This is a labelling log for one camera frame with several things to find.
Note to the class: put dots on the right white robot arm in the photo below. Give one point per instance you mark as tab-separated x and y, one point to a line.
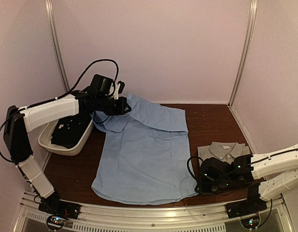
266	175

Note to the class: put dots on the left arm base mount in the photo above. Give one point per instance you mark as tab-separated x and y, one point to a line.
55	206

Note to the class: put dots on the front aluminium rail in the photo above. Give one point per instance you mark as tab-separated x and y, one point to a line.
199	218

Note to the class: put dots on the white plastic basket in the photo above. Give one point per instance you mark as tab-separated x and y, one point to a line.
44	140

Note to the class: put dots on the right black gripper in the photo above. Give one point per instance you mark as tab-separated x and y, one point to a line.
203	188

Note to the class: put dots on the light blue shirt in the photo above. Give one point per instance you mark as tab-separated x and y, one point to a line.
144	155

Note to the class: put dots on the folded grey shirt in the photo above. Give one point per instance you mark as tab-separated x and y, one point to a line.
225	152

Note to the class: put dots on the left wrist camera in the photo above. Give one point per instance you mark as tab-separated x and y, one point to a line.
118	89

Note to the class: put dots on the black shirt in basket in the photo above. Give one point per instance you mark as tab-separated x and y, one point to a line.
69	130

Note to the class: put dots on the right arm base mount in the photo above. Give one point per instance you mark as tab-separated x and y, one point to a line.
253	204

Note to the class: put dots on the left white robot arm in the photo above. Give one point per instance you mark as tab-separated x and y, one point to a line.
20	121

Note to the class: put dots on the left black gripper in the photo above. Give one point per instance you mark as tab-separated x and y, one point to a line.
121	110

